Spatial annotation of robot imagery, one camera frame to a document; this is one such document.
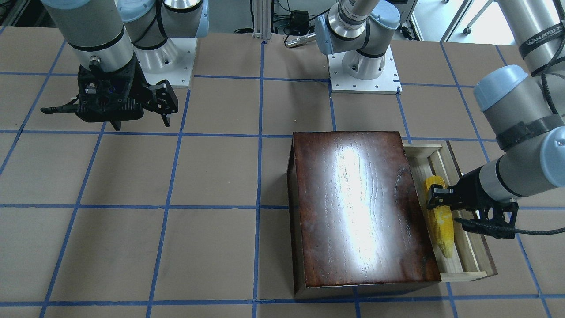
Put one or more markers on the black power adapter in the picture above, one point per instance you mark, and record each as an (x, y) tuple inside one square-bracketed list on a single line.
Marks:
[(298, 19)]

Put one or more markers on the grey idle robot arm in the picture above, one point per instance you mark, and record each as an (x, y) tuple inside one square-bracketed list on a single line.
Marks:
[(126, 53)]

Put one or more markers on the black gripper working arm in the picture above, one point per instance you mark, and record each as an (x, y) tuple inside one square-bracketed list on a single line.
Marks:
[(468, 188)]

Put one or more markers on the light wood drawer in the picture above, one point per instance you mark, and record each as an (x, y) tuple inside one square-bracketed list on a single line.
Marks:
[(471, 258)]

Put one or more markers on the dark wooden drawer cabinet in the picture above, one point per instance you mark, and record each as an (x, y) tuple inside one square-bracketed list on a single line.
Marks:
[(355, 220)]

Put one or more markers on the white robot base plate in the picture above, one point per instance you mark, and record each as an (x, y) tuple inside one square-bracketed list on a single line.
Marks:
[(352, 73)]

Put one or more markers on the grey robot arm with corn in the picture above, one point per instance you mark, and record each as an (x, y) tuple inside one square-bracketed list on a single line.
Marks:
[(524, 108)]

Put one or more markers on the aluminium frame post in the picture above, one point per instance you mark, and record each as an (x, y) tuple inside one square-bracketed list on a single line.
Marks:
[(262, 20)]

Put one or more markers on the silver cylindrical tool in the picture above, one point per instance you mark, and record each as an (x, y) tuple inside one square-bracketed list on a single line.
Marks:
[(300, 40)]

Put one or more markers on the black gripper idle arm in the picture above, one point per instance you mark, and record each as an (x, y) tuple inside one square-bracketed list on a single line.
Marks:
[(144, 89)]

